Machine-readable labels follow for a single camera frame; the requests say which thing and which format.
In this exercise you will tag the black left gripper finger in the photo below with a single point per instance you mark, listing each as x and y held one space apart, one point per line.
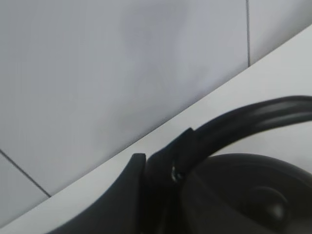
117 211

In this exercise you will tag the black teapot kettle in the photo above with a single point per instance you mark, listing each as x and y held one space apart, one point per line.
190 189

